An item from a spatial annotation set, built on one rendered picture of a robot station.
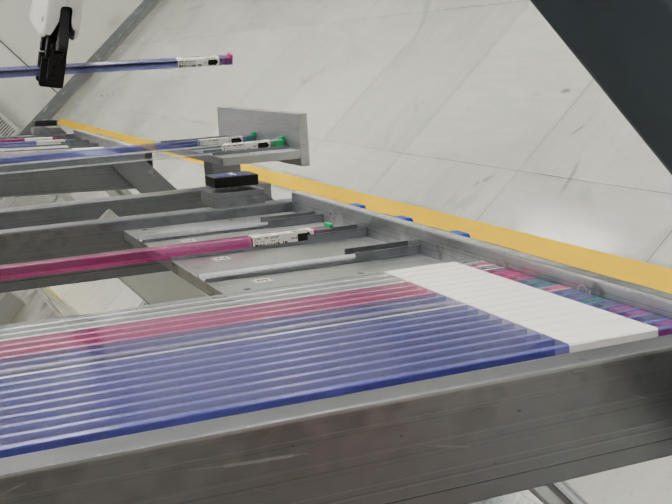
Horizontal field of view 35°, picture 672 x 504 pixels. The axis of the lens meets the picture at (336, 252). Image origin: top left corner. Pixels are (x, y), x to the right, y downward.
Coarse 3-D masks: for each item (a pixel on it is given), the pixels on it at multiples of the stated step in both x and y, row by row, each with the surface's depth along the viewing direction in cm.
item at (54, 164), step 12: (216, 144) 136; (276, 144) 137; (96, 156) 129; (108, 156) 129; (120, 156) 130; (132, 156) 130; (144, 156) 131; (156, 156) 132; (168, 156) 132; (180, 156) 133; (192, 156) 133; (0, 168) 125; (12, 168) 125; (24, 168) 126; (36, 168) 126; (48, 168) 127; (60, 168) 127
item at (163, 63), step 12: (132, 60) 149; (144, 60) 149; (156, 60) 149; (168, 60) 150; (228, 60) 153; (0, 72) 141; (12, 72) 142; (24, 72) 142; (36, 72) 143; (72, 72) 145; (84, 72) 146; (96, 72) 146
